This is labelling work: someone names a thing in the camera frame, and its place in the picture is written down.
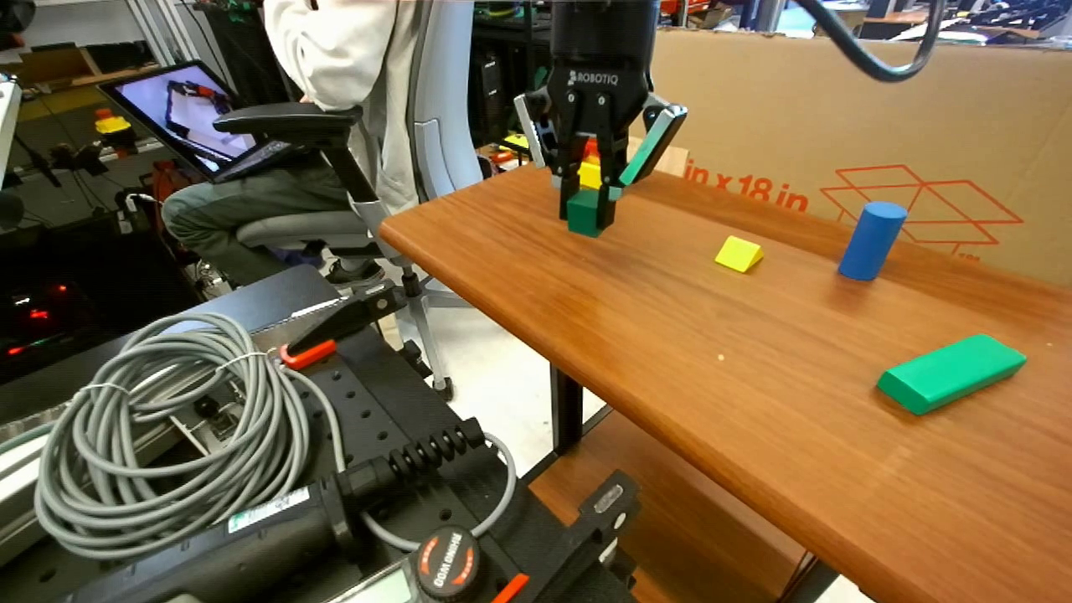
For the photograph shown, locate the thick black cable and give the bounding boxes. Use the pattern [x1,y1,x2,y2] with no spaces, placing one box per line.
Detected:
[793,0,947,86]

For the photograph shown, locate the coiled grey cable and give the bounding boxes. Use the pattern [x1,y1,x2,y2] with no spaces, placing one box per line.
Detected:
[30,310,342,564]

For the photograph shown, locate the wooden lower shelf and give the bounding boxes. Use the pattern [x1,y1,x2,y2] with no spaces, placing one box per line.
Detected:
[530,407,813,603]

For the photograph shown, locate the green wooden cube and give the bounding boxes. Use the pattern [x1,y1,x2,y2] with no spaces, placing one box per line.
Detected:
[562,189,617,238]

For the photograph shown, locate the green flat rectangular block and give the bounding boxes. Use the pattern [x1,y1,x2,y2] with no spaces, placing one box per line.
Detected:
[874,331,1029,418]

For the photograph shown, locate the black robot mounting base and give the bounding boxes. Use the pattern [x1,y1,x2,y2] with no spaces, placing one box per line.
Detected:
[0,262,648,603]

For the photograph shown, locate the black orange round knob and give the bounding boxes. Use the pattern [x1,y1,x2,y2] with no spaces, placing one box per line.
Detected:
[407,527,481,603]

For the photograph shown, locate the beige wooden block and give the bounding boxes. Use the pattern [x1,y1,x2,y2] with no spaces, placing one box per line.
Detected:
[653,144,692,181]

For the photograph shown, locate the brown cardboard box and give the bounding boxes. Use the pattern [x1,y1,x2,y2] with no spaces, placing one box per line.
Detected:
[622,23,1072,294]

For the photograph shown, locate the seated person in white shirt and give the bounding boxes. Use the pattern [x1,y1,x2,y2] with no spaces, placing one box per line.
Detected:
[162,0,431,288]

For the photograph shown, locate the dark equipment with red lights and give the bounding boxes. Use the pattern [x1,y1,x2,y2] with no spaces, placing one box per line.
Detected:
[0,210,203,388]

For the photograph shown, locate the black table leg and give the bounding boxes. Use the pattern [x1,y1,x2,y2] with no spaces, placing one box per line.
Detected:
[545,365,586,456]

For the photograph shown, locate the red clamp handle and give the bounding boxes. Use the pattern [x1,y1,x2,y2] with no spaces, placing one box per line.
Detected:
[277,335,342,372]

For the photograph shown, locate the tablet screen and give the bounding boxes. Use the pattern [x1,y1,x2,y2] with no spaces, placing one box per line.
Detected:
[108,62,269,181]

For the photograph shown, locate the blue wooden cylinder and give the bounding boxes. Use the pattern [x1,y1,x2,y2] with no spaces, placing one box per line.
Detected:
[834,197,911,285]

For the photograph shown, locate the grey office chair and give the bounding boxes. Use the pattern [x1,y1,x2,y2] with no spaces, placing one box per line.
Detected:
[215,0,495,294]

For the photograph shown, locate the yellow flat block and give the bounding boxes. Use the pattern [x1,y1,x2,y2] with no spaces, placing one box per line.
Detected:
[712,235,766,277]

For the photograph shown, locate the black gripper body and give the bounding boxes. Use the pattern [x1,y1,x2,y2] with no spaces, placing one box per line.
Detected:
[545,0,660,147]

